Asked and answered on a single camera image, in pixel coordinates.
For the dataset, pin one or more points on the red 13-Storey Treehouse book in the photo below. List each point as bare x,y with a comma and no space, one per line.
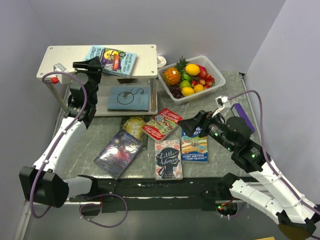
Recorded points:
161,125

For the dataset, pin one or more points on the dark grapes bunch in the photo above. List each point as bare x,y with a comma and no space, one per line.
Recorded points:
176,91

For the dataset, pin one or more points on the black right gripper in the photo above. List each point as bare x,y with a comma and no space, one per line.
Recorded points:
206,117

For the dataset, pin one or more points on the red strawberries pile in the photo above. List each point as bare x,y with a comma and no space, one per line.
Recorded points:
204,78

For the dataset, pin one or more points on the blue 91-Storey Treehouse book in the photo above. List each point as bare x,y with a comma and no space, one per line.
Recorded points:
194,149

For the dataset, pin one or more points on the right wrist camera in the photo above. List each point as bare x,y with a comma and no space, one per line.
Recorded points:
223,102

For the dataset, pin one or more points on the white plastic basket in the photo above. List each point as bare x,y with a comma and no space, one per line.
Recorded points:
202,60

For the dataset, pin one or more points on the Robinson Crusoe book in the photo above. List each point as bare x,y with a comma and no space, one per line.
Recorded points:
118,154

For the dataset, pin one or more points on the green lime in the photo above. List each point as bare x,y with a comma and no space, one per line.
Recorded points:
185,84

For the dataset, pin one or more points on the Little Women book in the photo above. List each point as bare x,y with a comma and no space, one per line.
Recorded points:
168,161

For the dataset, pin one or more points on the purple box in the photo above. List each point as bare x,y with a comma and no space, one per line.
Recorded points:
238,111

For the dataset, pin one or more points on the light blue 143-Storey Treehouse book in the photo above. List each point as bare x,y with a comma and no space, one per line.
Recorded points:
113,61

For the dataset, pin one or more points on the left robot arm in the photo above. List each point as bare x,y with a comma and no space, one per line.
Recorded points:
41,183

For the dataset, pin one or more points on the yellow lemon front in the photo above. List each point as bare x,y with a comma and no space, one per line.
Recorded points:
187,91

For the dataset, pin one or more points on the toy pineapple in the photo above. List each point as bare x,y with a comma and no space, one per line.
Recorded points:
172,75

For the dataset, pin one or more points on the yellow lemon top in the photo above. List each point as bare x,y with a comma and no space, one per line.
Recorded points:
192,69

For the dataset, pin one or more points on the Alice in Wonderland book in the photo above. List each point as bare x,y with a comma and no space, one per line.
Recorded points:
133,125

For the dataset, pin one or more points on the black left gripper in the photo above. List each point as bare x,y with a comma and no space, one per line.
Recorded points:
94,68

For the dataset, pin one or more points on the white two-tier shelf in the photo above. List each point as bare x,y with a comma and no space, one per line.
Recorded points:
144,72

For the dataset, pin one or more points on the light blue book with swan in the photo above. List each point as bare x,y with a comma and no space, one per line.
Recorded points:
128,98

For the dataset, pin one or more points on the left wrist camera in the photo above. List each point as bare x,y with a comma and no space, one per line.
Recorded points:
58,68

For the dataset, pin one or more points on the yellow lemon small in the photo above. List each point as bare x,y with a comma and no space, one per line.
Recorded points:
198,88

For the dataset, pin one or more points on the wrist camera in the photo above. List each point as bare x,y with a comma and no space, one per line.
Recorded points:
58,68
223,102

